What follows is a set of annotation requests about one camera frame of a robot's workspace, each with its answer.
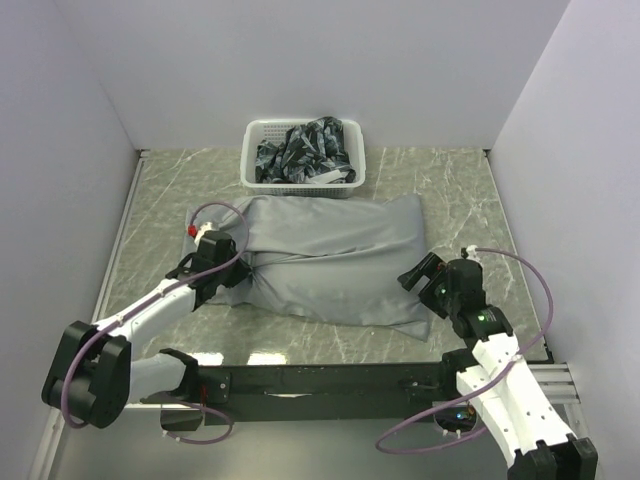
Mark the grey pillowcase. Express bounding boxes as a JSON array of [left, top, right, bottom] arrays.
[[186, 194, 431, 340]]

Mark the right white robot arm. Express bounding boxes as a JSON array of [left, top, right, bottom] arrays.
[[398, 246, 598, 479]]

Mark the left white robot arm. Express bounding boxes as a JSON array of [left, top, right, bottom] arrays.
[[41, 230, 251, 428]]

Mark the white plastic basket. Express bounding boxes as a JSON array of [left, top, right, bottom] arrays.
[[240, 116, 366, 199]]

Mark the dark patterned cloth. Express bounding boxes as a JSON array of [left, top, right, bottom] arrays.
[[254, 116, 357, 185]]

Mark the black base beam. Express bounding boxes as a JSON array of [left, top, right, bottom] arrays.
[[186, 362, 460, 422]]

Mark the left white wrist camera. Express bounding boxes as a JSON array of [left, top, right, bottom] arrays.
[[186, 222, 216, 244]]

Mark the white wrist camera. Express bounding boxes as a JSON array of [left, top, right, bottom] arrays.
[[186, 222, 216, 244], [460, 245, 481, 264]]

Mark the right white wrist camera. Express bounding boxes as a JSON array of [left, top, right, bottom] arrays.
[[460, 245, 481, 264]]

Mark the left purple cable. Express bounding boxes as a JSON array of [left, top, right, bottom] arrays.
[[58, 201, 251, 445]]

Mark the purple cable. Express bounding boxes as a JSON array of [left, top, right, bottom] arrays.
[[58, 201, 251, 445], [374, 245, 555, 455]]

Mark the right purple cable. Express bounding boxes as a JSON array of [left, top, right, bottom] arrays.
[[374, 245, 555, 455]]

